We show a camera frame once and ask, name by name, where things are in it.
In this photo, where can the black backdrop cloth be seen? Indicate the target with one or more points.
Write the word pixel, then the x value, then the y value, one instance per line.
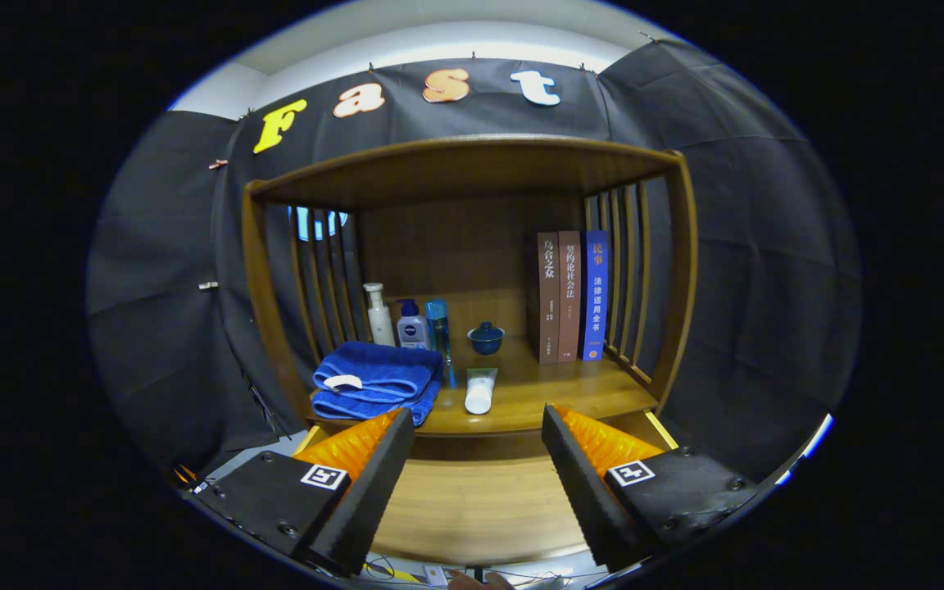
pixel 767 246

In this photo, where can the wooden cabinet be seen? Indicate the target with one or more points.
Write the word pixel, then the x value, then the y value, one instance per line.
pixel 439 246

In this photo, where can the blue book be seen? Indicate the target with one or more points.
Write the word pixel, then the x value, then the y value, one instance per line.
pixel 595 303

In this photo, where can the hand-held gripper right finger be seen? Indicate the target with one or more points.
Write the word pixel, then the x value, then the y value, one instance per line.
pixel 587 500

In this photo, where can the white green tube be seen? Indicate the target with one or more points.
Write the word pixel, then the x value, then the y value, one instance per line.
pixel 479 397

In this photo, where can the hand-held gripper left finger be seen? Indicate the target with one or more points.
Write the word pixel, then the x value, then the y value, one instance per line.
pixel 374 500

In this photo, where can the white bottle blue cap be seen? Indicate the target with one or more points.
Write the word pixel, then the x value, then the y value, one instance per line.
pixel 413 332

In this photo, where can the folded blue towel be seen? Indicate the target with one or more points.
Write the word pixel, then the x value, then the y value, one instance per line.
pixel 390 369

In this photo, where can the dark brown book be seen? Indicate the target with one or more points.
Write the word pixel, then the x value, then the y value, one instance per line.
pixel 549 303

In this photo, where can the reddish brown book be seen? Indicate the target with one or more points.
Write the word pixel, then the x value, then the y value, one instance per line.
pixel 569 303

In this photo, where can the dark blue lidded teacup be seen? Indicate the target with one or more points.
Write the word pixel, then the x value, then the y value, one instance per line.
pixel 486 340

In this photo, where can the tall teal bottle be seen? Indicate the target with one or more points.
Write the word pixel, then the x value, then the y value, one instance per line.
pixel 437 328

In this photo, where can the white pump bottle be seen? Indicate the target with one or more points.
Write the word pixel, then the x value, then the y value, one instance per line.
pixel 380 324

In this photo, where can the wooden countertop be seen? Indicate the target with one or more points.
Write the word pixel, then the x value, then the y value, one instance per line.
pixel 537 393

